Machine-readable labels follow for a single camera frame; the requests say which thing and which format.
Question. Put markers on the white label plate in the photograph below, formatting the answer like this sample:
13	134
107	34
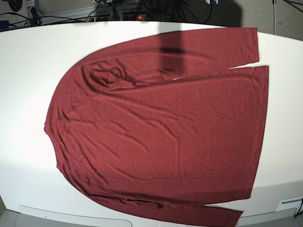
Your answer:
290	204

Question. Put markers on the black power strip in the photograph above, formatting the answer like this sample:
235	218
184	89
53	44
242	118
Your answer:
123	17

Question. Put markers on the dark red long-sleeve shirt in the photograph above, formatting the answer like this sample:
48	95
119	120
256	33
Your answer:
164	127

